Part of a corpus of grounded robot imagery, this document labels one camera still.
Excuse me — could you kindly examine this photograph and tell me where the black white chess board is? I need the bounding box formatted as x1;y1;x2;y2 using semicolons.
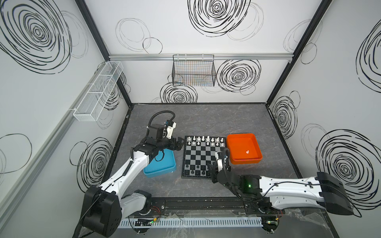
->
182;135;227;179

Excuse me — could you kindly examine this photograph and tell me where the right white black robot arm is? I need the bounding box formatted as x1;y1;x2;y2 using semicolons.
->
207;149;354;216

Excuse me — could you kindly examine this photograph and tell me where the clear wire wall shelf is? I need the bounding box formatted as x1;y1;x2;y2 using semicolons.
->
73;61;124;122

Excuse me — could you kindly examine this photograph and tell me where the teal plastic tray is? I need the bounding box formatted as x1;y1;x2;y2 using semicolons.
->
143;149;177;178

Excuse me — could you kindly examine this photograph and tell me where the black mounting rail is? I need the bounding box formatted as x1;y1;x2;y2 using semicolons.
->
131;197;285;216

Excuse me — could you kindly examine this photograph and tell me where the orange plastic tray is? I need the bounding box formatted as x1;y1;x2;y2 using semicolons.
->
227;133;263;165

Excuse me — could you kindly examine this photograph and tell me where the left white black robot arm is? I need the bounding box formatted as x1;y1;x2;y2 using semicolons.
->
73;120;184;238

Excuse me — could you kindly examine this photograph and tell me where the black wire basket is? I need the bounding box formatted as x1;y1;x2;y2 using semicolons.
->
171;54;217;87

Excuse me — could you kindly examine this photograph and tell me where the white slotted cable duct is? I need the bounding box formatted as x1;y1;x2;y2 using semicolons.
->
118;217;263;229

